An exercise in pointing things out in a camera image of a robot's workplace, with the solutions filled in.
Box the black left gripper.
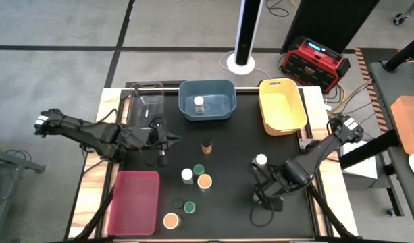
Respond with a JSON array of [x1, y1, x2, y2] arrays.
[[125, 119, 184, 151]]

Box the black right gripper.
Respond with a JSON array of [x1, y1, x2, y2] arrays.
[[251, 161, 288, 203]]

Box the white-lid bagel seasoning jar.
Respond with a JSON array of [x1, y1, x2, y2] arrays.
[[180, 167, 195, 185], [192, 95, 206, 115], [255, 153, 269, 171]]

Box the black-lid yellow-orange spice jar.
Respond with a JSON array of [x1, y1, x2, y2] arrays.
[[201, 138, 213, 155]]

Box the tan-lid furikake seasoning jar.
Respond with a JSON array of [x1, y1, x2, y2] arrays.
[[162, 212, 182, 231], [197, 173, 213, 193]]

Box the clear plastic bin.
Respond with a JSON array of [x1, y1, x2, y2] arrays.
[[129, 81, 165, 131]]

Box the yellow plastic bin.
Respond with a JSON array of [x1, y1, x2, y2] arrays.
[[258, 78, 309, 137]]

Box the blue plastic bin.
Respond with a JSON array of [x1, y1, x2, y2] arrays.
[[178, 79, 237, 122]]

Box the pink plastic bin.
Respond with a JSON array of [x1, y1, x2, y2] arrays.
[[107, 170, 161, 236]]

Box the silver metal bar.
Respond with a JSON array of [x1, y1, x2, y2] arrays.
[[138, 86, 324, 93]]

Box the white box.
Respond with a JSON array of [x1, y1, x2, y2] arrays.
[[339, 140, 379, 190]]

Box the black diagonal beam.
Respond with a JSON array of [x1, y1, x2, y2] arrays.
[[338, 129, 400, 170]]

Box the red portable power station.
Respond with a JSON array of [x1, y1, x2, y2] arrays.
[[281, 36, 351, 95]]

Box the black and white tower pole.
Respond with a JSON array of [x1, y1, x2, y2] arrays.
[[226, 0, 265, 76]]

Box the grey side table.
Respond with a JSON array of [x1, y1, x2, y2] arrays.
[[367, 59, 414, 234]]

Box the grey metal stand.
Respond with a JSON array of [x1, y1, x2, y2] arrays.
[[0, 134, 46, 237]]

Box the orange plastic bin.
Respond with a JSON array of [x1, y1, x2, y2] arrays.
[[390, 95, 414, 155]]

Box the black partition screen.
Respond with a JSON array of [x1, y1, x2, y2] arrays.
[[281, 0, 382, 54]]

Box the black slanted pole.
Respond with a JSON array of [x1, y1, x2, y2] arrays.
[[384, 32, 414, 72]]

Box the black caster wheel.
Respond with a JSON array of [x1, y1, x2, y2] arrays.
[[392, 11, 407, 25]]

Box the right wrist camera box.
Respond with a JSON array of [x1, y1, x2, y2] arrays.
[[269, 198, 285, 213]]

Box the grey metal bracket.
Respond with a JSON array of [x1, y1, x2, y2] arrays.
[[298, 137, 315, 150]]

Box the black table frame strut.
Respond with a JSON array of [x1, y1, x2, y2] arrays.
[[307, 186, 355, 240], [68, 188, 116, 240]]

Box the yellow floor cable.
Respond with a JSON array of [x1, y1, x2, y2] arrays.
[[328, 80, 373, 115]]

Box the striped floor cable cover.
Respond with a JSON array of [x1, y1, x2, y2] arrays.
[[354, 47, 390, 134]]

